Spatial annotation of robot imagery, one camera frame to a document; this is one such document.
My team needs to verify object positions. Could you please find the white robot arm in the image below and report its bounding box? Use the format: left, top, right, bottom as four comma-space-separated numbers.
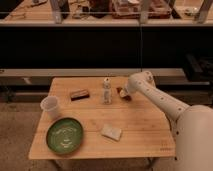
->
120, 71, 213, 171

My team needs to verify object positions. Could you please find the white sponge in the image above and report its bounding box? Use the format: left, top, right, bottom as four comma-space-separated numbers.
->
101, 124, 122, 141

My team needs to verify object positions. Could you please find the white spice bottle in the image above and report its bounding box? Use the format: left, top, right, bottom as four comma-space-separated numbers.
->
103, 77, 112, 104

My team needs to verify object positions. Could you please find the brown black eraser block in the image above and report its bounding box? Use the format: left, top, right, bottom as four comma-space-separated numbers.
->
70, 89, 90, 101

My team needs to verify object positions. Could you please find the wooden folding table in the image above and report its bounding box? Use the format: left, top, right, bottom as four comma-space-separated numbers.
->
28, 76, 179, 161

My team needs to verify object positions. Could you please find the green plate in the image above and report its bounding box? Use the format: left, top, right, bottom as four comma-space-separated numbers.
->
46, 118, 84, 155

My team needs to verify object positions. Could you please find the translucent plastic cup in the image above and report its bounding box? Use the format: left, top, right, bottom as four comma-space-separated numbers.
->
40, 96, 60, 120

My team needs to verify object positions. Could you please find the long background shelf bench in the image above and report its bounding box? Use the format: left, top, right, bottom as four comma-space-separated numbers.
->
0, 0, 213, 87

